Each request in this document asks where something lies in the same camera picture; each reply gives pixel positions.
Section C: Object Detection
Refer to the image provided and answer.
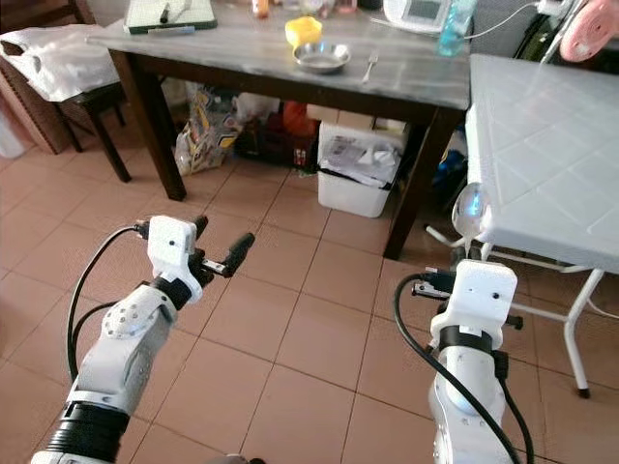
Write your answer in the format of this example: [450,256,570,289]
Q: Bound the brown wooden stick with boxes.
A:
[147,25,197,38]

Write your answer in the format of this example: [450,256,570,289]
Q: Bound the printed shopping bag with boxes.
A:
[173,84,244,178]

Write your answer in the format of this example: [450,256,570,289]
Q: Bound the blue plastic water bottle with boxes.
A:
[437,0,480,57]

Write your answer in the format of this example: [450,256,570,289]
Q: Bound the brown cardboard box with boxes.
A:
[307,101,410,137]

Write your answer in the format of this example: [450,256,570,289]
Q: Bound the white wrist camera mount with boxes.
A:
[148,216,202,282]
[430,259,519,335]

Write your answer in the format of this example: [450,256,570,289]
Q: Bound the silver metal spoon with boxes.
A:
[452,181,491,251]

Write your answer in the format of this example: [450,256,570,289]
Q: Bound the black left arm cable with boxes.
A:
[66,221,152,384]

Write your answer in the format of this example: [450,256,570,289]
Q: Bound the silver metal fork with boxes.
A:
[360,51,381,86]

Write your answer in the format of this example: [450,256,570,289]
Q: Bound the stainless steel bowl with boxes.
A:
[293,41,353,75]

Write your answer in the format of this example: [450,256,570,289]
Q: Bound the dark wooden chair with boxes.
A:
[0,53,133,186]

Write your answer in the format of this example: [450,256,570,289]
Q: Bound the white food processor steel bowl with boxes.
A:
[381,0,455,34]

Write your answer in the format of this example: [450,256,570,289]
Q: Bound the blue bag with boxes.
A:
[434,124,471,206]

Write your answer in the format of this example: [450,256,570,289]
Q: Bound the pink round object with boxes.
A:
[558,0,619,65]

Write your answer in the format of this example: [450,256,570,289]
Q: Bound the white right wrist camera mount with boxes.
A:
[430,259,519,335]

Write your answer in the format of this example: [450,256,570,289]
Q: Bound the grey wooden table dark legs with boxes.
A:
[86,12,473,261]

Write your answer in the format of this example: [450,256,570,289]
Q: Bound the white plastic bin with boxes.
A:
[316,122,410,219]

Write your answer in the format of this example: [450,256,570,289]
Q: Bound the pale green cutting board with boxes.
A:
[125,0,220,36]

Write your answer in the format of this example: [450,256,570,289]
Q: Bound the red and black crate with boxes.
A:
[236,99,321,174]

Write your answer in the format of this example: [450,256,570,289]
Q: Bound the white plastic bag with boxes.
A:
[0,25,123,103]

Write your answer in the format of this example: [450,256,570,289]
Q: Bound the white folding table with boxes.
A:
[425,52,619,400]

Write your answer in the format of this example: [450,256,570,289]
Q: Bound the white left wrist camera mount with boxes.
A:
[148,216,202,282]

